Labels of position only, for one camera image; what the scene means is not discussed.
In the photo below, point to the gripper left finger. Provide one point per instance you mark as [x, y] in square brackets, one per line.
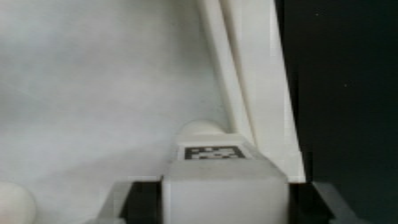
[131, 205]

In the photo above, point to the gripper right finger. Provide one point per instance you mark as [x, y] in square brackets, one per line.
[318, 206]

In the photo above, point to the white table leg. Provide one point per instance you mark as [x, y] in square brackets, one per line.
[16, 204]
[224, 187]

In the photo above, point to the white square table top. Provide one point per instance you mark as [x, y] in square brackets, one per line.
[119, 67]

